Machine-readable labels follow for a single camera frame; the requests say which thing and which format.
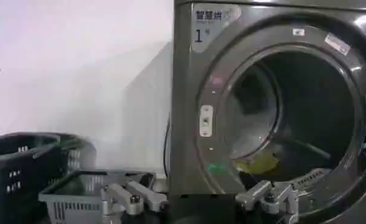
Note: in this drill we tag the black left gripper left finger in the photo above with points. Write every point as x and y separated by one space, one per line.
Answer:
126 196

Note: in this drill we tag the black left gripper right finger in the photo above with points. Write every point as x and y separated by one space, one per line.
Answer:
269 195

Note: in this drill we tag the yellow-green garment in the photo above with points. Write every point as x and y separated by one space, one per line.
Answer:
257 164

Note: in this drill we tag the grey plastic laundry basket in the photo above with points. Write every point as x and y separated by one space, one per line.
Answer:
76 198

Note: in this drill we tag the black plastic laundry basket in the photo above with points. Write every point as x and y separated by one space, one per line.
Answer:
22 173

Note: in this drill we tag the grey dryer with round opening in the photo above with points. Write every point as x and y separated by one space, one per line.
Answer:
195 91

